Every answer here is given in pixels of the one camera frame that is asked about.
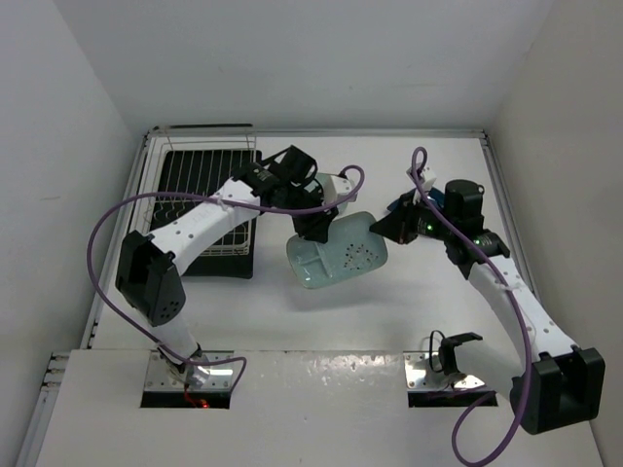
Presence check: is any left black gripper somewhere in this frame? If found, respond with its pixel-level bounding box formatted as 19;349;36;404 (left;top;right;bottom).
280;183;338;243

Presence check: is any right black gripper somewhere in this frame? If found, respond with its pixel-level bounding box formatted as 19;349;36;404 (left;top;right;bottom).
370;191;456;245

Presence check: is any light green plate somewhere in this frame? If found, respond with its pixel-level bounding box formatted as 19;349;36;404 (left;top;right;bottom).
286;211;388;290
307;173;337;204

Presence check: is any dark blue leaf dish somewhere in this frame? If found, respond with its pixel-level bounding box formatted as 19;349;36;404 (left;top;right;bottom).
386;188;445;212

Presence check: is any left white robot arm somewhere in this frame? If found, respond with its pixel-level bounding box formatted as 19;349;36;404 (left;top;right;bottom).
116;146;351;373

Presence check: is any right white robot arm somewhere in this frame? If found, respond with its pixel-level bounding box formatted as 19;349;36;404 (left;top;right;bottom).
370;179;605;435

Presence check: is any black drainer tray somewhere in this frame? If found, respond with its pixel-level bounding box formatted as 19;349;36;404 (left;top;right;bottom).
150;149;262;279

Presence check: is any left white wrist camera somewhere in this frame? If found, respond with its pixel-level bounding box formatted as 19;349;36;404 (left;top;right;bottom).
321;175;355;204

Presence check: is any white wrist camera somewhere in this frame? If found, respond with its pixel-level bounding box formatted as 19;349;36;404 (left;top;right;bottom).
406;167;437;194
321;175;355;204

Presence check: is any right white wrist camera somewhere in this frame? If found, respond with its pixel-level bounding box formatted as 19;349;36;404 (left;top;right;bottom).
406;167;437;194

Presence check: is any white wire dish rack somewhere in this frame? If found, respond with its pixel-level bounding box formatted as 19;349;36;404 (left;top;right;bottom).
145;131;258;257

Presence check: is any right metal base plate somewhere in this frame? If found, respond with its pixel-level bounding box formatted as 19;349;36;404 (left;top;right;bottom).
403;351;487;393

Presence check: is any metal base plate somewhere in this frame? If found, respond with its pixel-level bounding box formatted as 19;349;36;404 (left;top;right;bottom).
403;351;487;393
144;351;234;393

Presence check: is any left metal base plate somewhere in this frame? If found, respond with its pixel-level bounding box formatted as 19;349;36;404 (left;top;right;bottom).
144;351;234;393

